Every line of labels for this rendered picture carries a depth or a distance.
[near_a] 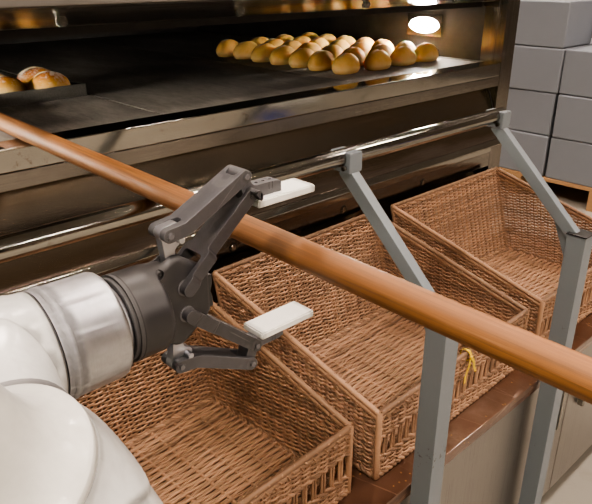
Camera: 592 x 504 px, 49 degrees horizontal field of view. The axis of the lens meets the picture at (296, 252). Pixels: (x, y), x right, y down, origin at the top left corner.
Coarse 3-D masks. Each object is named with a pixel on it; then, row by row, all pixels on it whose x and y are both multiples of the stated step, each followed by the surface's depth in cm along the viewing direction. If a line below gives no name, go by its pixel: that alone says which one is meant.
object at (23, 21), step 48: (0, 0) 85; (48, 0) 89; (96, 0) 94; (144, 0) 99; (192, 0) 104; (240, 0) 112; (288, 0) 122; (336, 0) 133; (384, 0) 148; (432, 0) 165; (480, 0) 188
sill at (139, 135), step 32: (480, 64) 198; (288, 96) 149; (320, 96) 151; (352, 96) 159; (384, 96) 167; (96, 128) 119; (128, 128) 120; (160, 128) 124; (192, 128) 129; (224, 128) 135; (0, 160) 105; (32, 160) 109; (64, 160) 113
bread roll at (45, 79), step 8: (40, 72) 145; (48, 72) 145; (56, 72) 146; (32, 80) 143; (40, 80) 143; (48, 80) 144; (56, 80) 145; (64, 80) 147; (32, 88) 143; (40, 88) 143
